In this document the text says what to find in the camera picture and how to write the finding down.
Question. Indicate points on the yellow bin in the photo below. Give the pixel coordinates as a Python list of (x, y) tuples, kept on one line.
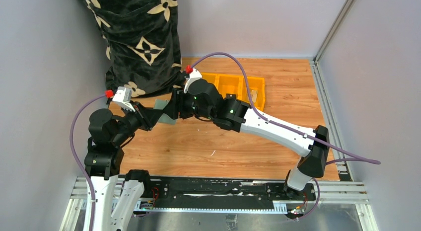
[(230, 84), (255, 83), (211, 78)]

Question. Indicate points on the green card holder wallet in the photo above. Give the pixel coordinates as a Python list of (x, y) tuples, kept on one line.
[(164, 118)]

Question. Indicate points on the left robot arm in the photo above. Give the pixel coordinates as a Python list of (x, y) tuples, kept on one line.
[(109, 134)]

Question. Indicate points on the left yellow bin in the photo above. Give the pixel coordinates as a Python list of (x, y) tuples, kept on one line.
[(211, 78)]

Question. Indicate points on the black floral blanket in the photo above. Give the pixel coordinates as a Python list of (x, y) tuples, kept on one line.
[(142, 44)]

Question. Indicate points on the right yellow bin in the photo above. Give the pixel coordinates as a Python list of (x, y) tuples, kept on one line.
[(255, 83)]

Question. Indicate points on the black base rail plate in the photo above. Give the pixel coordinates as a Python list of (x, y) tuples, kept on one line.
[(219, 193)]

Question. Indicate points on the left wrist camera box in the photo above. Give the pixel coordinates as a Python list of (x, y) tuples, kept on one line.
[(122, 98)]

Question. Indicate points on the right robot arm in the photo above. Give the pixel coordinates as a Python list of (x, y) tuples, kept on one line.
[(201, 99)]

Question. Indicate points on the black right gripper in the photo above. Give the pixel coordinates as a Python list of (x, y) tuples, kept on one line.
[(177, 104)]

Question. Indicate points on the tan card in bin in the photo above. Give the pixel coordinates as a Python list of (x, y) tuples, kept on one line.
[(254, 94)]

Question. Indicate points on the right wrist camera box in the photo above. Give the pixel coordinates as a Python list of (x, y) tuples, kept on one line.
[(192, 76)]

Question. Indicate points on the middle yellow bin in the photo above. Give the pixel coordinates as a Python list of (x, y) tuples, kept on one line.
[(230, 84)]

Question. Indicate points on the aluminium frame rail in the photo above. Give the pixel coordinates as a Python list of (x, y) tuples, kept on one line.
[(337, 193)]

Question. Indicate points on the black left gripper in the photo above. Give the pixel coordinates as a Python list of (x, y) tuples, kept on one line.
[(144, 116)]

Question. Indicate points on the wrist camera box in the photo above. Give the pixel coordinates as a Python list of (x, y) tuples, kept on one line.
[(122, 98), (192, 76)]

